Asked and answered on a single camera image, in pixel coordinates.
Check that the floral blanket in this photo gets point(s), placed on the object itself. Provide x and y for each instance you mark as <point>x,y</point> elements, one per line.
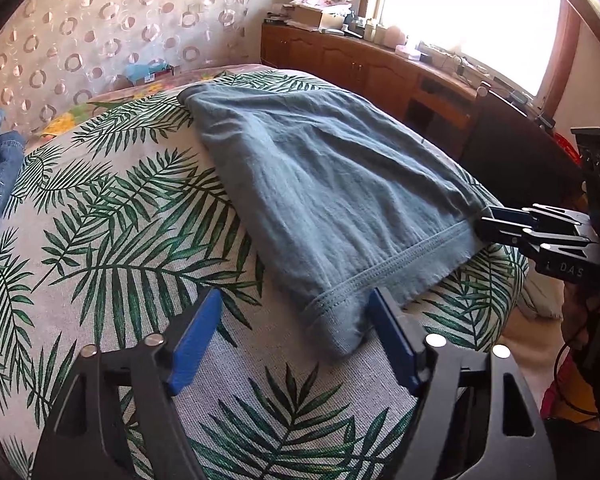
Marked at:
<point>75,115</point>

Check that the wooden cabinet desk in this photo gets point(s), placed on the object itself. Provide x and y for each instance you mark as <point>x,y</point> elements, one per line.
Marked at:
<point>434,104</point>

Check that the dark chair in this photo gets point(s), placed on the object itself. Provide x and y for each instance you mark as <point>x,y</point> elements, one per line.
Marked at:
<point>515,159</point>

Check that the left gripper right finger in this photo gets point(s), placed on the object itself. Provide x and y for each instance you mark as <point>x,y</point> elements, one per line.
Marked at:
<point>475,416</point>

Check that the grey-blue pants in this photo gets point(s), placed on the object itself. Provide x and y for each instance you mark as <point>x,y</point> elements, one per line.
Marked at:
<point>338,196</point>

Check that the cardboard box on desk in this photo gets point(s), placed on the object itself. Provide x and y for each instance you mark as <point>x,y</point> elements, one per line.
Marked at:
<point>315,18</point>

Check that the sheer circle-pattern curtain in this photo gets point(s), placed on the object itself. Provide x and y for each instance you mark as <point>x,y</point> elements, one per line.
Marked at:
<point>58,53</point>

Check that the blue tissue box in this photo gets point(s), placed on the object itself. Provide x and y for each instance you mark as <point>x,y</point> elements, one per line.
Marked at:
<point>144,73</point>

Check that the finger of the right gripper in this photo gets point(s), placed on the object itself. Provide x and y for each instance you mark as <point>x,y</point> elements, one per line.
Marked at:
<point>528,240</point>
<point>543,218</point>

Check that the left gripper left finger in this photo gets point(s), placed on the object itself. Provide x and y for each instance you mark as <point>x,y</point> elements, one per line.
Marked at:
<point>84,436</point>

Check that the palm leaf bedspread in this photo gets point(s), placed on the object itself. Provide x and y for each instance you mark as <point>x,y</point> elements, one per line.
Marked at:
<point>111,230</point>

